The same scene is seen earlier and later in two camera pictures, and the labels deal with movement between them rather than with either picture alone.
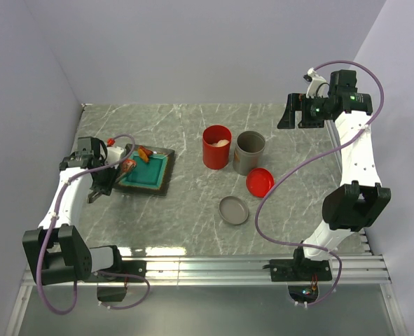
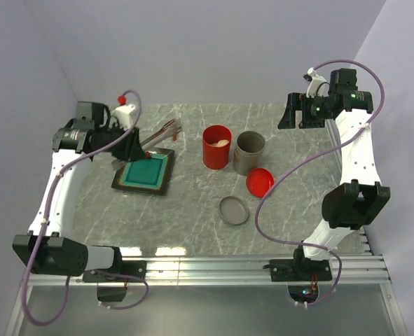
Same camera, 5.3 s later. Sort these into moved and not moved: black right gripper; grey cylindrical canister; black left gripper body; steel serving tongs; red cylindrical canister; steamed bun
Moved: steel serving tongs; black left gripper body
Not moved: black right gripper; red cylindrical canister; steamed bun; grey cylindrical canister
